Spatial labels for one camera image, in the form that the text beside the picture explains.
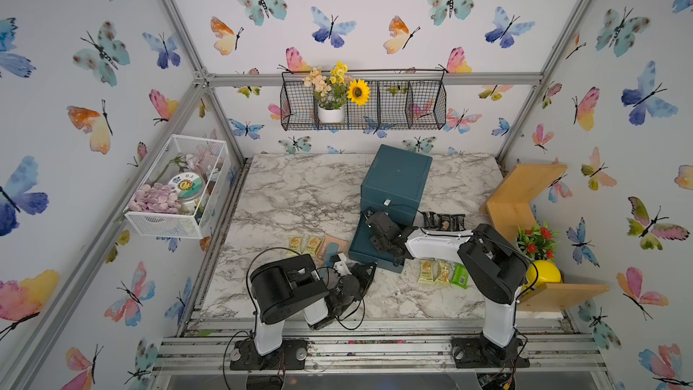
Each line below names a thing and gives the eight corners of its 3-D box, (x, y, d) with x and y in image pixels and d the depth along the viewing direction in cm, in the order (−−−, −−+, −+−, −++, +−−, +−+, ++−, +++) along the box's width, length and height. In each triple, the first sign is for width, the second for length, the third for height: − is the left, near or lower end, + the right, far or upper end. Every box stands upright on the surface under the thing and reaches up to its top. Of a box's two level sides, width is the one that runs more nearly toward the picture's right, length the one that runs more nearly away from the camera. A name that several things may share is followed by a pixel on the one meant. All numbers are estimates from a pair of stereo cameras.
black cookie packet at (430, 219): (424, 229, 101) (425, 226, 99) (421, 214, 105) (422, 211, 103) (438, 229, 101) (439, 226, 99) (435, 214, 105) (436, 211, 103)
